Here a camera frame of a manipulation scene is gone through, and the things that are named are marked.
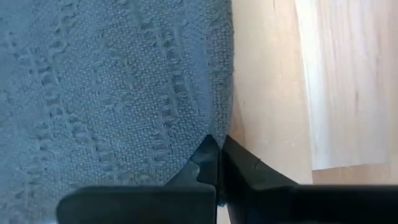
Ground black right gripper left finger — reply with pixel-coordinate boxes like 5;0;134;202
56;134;221;224

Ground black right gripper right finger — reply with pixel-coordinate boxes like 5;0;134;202
221;134;398;224

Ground grey towel with white checks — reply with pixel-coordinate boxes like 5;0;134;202
0;0;235;224

